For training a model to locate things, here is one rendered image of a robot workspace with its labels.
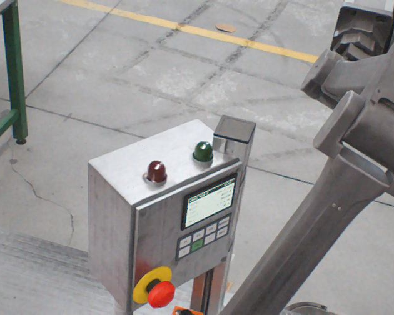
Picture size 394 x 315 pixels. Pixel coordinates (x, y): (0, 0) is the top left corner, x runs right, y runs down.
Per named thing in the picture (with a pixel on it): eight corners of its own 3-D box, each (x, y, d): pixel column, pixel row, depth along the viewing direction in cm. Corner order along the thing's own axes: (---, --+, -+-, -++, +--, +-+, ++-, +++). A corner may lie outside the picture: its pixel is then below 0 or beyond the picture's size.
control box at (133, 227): (86, 268, 93) (85, 159, 81) (185, 220, 102) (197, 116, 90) (129, 318, 87) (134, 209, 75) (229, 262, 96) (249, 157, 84)
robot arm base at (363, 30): (375, 75, 120) (394, 12, 112) (369, 99, 113) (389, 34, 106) (326, 63, 121) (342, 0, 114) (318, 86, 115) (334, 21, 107)
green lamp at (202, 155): (187, 156, 83) (189, 141, 82) (204, 149, 85) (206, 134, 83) (201, 167, 82) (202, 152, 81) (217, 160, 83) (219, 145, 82)
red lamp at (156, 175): (140, 176, 80) (141, 160, 78) (158, 168, 81) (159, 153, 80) (153, 189, 78) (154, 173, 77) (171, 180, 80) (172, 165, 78)
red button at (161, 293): (141, 281, 85) (155, 297, 83) (165, 268, 87) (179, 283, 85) (139, 301, 87) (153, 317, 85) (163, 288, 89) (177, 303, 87)
